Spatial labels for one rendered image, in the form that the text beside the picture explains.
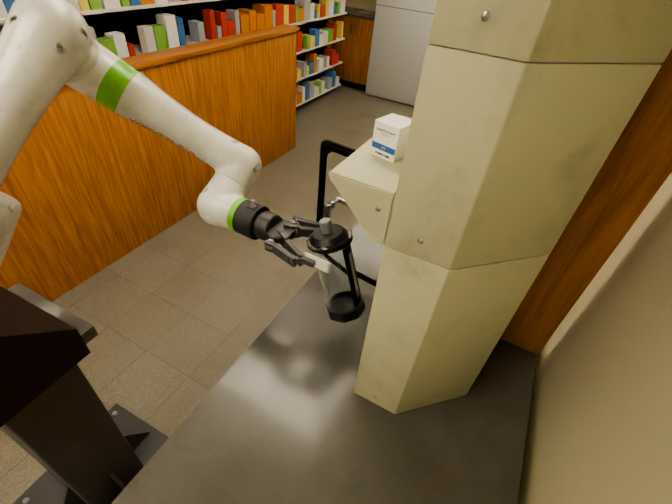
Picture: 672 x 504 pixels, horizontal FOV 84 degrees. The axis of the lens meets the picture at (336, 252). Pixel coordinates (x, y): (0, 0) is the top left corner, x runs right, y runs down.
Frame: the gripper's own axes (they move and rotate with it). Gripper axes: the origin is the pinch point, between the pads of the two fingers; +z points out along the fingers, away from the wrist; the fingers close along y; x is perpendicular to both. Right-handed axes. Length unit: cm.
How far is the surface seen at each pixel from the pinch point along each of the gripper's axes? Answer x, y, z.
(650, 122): -38, 23, 49
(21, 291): 28, -36, -80
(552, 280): 1, 23, 49
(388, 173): -29.5, -8.9, 13.0
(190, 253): 122, 73, -143
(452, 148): -38.6, -14.4, 22.4
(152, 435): 120, -28, -66
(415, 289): -13.1, -14.3, 23.3
